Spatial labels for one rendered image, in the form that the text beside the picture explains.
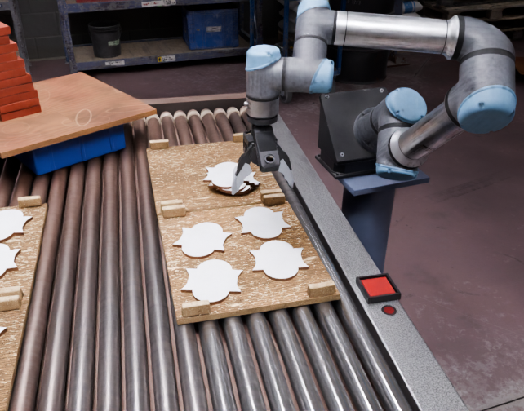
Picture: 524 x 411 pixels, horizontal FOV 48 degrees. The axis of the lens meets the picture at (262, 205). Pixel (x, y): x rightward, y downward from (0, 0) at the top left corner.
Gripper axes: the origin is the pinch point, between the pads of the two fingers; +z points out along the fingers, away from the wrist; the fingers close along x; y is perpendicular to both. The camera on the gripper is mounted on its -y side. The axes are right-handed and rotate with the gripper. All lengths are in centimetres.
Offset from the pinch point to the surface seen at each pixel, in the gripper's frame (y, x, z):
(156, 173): 34.2, 23.7, 9.0
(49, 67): 458, 94, 103
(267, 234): -6.0, 0.4, 8.1
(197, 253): -9.9, 18.3, 8.1
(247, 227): -1.6, 4.3, 8.1
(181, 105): 87, 10, 9
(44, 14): 485, 93, 60
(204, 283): -21.4, 18.4, 8.1
